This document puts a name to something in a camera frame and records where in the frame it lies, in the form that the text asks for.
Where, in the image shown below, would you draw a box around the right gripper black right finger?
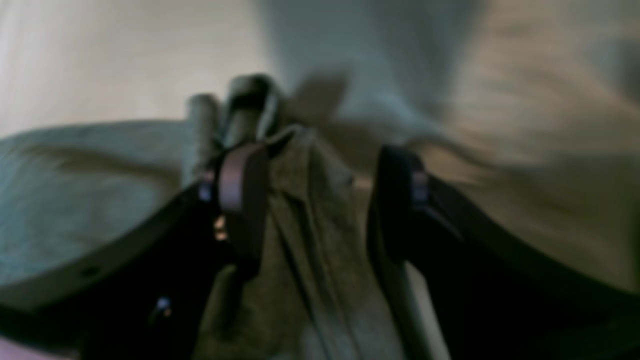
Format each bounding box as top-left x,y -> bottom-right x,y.
366,145 -> 639,360

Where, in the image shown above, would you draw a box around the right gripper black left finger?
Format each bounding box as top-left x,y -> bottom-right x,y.
1,143 -> 270,360

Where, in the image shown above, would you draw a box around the green long-sleeve T-shirt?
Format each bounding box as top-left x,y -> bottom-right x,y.
1,73 -> 407,360

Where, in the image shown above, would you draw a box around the light green table cloth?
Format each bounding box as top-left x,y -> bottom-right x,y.
0,0 -> 640,360

